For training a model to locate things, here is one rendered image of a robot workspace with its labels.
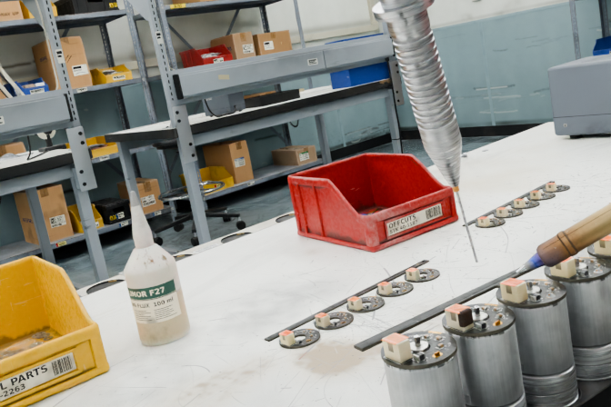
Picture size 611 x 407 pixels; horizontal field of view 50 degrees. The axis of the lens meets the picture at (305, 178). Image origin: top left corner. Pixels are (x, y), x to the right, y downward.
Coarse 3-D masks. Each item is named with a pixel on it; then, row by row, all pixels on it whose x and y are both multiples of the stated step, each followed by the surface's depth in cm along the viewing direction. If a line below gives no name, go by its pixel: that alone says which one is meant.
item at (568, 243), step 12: (588, 216) 21; (600, 216) 20; (576, 228) 21; (588, 228) 20; (600, 228) 20; (552, 240) 21; (564, 240) 21; (576, 240) 21; (588, 240) 20; (540, 252) 21; (552, 252) 21; (564, 252) 21; (576, 252) 21; (552, 264) 21
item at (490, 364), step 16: (480, 320) 23; (464, 336) 22; (480, 336) 22; (496, 336) 22; (512, 336) 22; (464, 352) 22; (480, 352) 22; (496, 352) 22; (512, 352) 22; (464, 368) 23; (480, 368) 22; (496, 368) 22; (512, 368) 22; (464, 384) 23; (480, 384) 22; (496, 384) 22; (512, 384) 22; (480, 400) 22; (496, 400) 22; (512, 400) 22
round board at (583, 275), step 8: (592, 264) 26; (600, 264) 26; (608, 264) 26; (544, 272) 26; (576, 272) 26; (584, 272) 25; (592, 272) 25; (608, 272) 25; (560, 280) 25; (568, 280) 25; (576, 280) 25; (584, 280) 25; (592, 280) 25
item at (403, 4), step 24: (384, 0) 17; (408, 0) 17; (432, 0) 17; (408, 24) 17; (408, 48) 17; (432, 48) 18; (408, 72) 18; (432, 72) 18; (432, 96) 18; (432, 120) 18; (456, 120) 19; (432, 144) 19; (456, 144) 19
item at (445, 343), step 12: (408, 336) 23; (420, 336) 22; (432, 336) 22; (444, 336) 22; (432, 348) 21; (444, 348) 21; (456, 348) 21; (384, 360) 21; (408, 360) 21; (420, 360) 21; (432, 360) 21; (444, 360) 21
